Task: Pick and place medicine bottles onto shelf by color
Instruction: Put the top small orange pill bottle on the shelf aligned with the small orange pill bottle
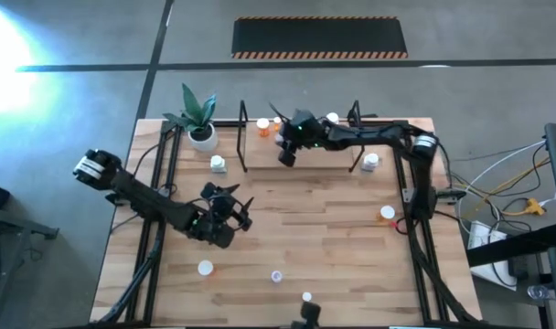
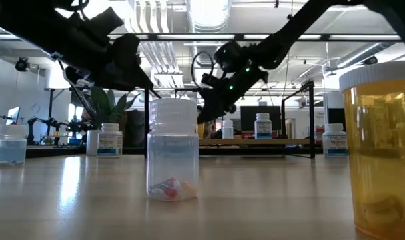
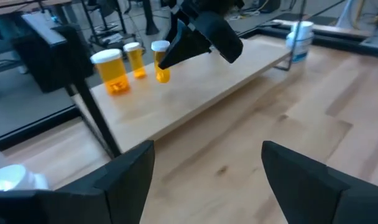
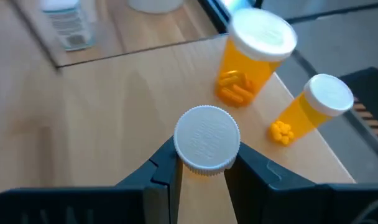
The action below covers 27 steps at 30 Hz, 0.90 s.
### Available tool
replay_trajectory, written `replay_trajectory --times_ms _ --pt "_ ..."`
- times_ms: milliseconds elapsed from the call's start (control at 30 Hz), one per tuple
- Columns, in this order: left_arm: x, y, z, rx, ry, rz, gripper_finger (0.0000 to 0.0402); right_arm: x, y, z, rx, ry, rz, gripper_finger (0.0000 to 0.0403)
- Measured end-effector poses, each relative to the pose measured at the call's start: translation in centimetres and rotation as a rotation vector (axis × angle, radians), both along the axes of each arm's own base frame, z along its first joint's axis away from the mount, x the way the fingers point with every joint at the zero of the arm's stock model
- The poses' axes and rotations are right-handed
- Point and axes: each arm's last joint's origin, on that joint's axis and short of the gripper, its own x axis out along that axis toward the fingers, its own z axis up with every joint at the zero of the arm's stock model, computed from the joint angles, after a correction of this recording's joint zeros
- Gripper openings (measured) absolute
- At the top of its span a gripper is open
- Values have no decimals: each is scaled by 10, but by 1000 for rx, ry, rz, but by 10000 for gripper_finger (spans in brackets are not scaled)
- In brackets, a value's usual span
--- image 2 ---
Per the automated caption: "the clear bottle white cap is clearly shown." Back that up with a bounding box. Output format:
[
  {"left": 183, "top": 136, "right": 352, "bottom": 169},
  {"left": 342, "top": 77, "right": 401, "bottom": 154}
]
[{"left": 0, "top": 124, "right": 28, "bottom": 169}]

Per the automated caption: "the black ceiling camera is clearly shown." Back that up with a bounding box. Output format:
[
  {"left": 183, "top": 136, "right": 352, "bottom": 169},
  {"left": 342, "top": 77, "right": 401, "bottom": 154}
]
[{"left": 15, "top": 57, "right": 31, "bottom": 73}]

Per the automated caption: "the wooden shelf black metal frame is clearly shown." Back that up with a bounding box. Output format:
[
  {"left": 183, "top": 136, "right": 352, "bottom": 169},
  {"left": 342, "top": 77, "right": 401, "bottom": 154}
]
[{"left": 143, "top": 79, "right": 316, "bottom": 159}]

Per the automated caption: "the black camera cable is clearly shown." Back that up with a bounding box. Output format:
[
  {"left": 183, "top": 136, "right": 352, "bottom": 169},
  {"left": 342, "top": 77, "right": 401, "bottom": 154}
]
[{"left": 191, "top": 50, "right": 217, "bottom": 83}]

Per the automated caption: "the clear bottle with capsules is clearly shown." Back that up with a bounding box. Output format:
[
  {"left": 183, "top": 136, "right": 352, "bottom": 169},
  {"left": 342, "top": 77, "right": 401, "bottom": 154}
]
[{"left": 145, "top": 97, "right": 200, "bottom": 202}]

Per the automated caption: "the black monitor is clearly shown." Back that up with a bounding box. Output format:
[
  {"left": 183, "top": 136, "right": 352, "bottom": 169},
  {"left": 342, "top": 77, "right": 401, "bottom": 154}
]
[{"left": 240, "top": 105, "right": 282, "bottom": 131}]

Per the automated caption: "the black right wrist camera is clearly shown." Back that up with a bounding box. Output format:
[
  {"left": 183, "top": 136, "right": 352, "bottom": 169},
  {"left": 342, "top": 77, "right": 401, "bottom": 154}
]
[{"left": 201, "top": 71, "right": 225, "bottom": 89}]

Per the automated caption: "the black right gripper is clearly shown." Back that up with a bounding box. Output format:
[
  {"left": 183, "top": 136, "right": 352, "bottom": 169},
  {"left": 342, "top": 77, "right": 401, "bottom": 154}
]
[{"left": 197, "top": 39, "right": 270, "bottom": 125}]

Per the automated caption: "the small frosted plastic bottle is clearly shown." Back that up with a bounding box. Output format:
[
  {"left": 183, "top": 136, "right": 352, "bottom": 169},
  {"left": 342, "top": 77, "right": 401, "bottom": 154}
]
[{"left": 222, "top": 119, "right": 235, "bottom": 140}]

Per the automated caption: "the open laptop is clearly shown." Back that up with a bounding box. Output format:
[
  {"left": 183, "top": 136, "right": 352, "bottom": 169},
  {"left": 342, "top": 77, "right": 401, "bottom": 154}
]
[{"left": 5, "top": 105, "right": 22, "bottom": 126}]

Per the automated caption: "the green snake plant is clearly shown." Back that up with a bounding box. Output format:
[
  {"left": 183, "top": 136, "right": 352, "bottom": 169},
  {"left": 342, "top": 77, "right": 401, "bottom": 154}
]
[{"left": 89, "top": 85, "right": 140, "bottom": 131}]

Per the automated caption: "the white melatonin bottle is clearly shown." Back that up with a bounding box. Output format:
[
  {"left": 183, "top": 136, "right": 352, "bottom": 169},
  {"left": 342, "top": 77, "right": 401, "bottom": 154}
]
[
  {"left": 254, "top": 112, "right": 273, "bottom": 140},
  {"left": 322, "top": 123, "right": 349, "bottom": 158},
  {"left": 96, "top": 123, "right": 123, "bottom": 159}
]

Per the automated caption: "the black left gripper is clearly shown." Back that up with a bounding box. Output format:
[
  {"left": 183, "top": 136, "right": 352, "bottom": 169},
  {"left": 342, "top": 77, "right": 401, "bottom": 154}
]
[{"left": 65, "top": 33, "right": 163, "bottom": 100}]

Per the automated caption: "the orange pill bottle white cap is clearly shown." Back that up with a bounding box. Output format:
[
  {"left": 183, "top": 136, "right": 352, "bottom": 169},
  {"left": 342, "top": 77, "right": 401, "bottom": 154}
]
[{"left": 338, "top": 61, "right": 405, "bottom": 240}]

